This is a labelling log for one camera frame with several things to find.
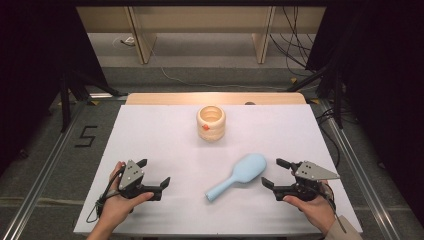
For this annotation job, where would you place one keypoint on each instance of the cream ribbed cup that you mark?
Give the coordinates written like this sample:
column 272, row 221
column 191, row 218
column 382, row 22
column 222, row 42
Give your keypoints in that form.
column 211, row 131

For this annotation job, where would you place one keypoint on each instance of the black curtain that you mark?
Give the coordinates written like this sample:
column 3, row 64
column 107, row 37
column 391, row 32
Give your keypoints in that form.
column 36, row 66
column 383, row 83

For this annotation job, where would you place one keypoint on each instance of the person's right hand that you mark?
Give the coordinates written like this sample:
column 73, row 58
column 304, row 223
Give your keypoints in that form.
column 315, row 210

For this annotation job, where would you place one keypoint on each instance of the yellow tape piece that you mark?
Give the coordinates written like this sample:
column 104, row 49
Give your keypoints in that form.
column 315, row 101
column 293, row 80
column 94, row 102

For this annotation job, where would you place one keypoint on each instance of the wooden shelf unit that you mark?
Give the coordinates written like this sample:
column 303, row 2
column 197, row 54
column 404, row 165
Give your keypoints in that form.
column 200, row 15

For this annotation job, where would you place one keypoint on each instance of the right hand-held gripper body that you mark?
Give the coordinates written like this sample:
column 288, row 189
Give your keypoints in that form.
column 311, row 172

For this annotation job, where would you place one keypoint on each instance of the light wooden table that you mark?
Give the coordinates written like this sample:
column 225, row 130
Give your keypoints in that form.
column 216, row 98

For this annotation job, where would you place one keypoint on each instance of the floor outlet with plug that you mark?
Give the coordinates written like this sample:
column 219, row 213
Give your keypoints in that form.
column 128, row 41

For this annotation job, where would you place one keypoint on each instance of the metal floor rail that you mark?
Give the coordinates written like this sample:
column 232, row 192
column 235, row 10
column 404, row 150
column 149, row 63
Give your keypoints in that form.
column 360, row 173
column 43, row 180

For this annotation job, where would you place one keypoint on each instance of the person's left hand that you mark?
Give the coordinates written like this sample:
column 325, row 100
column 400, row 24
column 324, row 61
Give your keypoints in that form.
column 116, row 206

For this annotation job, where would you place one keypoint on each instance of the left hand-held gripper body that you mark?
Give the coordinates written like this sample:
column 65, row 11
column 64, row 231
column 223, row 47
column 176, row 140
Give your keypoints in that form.
column 131, row 175

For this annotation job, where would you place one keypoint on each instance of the black metal stand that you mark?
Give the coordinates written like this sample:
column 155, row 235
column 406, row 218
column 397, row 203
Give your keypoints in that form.
column 66, row 106
column 338, row 100

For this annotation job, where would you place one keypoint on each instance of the white board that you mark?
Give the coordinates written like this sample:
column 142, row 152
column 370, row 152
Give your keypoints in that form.
column 166, row 140

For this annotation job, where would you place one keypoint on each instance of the light blue rice paddle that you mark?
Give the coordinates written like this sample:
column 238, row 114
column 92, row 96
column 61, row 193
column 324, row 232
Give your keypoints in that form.
column 246, row 168

